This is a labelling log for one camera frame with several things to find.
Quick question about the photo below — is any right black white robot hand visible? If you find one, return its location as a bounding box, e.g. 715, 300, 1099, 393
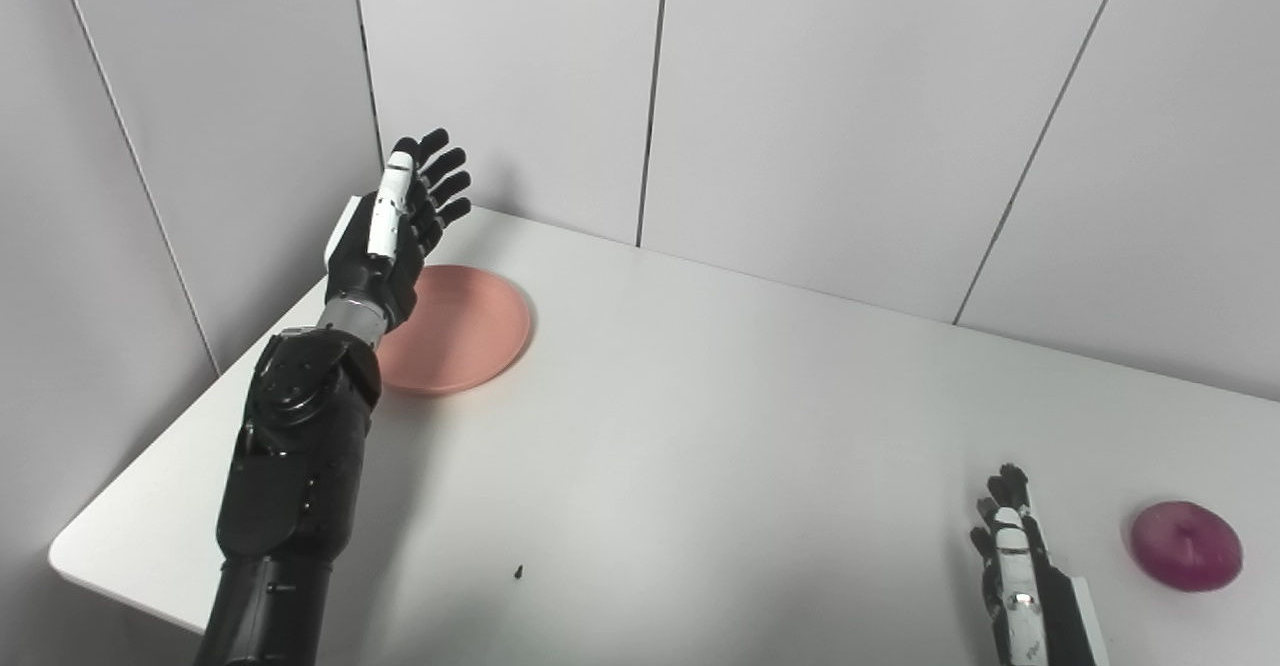
968, 463, 1111, 666

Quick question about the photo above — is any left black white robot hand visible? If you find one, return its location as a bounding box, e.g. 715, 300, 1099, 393
323, 128, 473, 335

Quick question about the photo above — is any pink round plate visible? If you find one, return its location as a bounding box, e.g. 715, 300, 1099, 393
377, 264, 533, 396

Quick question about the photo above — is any purple red onion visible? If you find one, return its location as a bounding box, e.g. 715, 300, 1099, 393
1130, 501, 1244, 592

